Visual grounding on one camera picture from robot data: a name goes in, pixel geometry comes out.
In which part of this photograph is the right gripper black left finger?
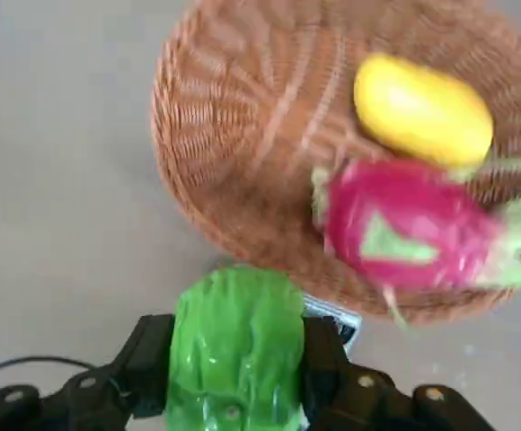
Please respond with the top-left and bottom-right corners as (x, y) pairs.
(0, 313), (175, 431)

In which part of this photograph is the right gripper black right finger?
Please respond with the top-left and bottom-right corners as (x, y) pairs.
(303, 315), (504, 431)

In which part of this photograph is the green apple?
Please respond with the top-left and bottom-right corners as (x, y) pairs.
(164, 263), (307, 431)

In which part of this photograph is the white electronic scale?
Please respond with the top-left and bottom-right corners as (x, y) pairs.
(303, 294), (364, 360)

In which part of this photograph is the pink dragon fruit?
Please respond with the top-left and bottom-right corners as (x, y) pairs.
(310, 157), (521, 331)

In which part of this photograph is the brown wicker basket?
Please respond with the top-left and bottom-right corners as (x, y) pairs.
(151, 0), (521, 330)

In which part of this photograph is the yellow mango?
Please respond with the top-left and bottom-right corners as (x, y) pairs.
(353, 52), (495, 169)

